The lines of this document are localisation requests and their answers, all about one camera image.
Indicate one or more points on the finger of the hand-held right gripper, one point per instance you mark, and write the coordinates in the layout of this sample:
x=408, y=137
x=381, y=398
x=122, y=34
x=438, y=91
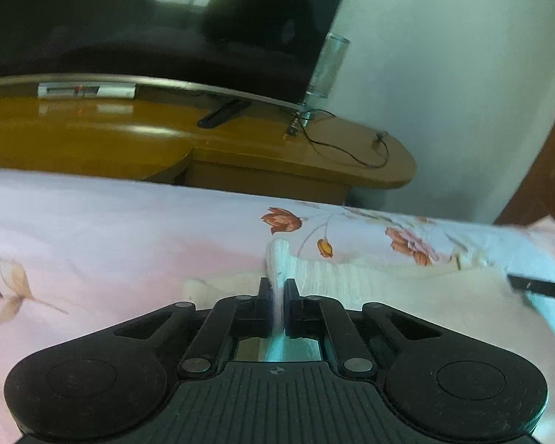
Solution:
x=545, y=289

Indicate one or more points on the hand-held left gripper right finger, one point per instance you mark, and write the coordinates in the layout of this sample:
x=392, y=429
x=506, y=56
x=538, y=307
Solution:
x=293, y=310

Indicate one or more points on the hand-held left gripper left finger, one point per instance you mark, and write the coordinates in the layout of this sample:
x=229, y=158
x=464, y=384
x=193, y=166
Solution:
x=264, y=310

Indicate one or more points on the white knit sweater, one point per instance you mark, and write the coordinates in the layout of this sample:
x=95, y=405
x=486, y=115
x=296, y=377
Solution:
x=374, y=286

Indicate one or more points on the brown wooden door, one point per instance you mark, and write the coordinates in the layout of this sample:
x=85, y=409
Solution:
x=541, y=185

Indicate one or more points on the pink floral bed sheet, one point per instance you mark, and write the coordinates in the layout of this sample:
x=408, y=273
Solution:
x=120, y=231

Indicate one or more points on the wooden television stand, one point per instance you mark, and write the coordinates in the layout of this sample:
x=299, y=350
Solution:
x=166, y=148

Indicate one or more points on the black remote control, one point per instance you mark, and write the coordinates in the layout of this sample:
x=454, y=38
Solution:
x=225, y=113

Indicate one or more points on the clear plastic tube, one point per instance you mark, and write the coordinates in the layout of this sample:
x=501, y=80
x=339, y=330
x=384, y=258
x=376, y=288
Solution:
x=327, y=67

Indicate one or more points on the silver set-top box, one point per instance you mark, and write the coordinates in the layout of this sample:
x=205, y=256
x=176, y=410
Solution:
x=87, y=90

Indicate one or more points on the black flat-screen television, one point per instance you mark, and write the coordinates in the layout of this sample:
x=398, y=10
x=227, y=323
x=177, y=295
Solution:
x=143, y=18

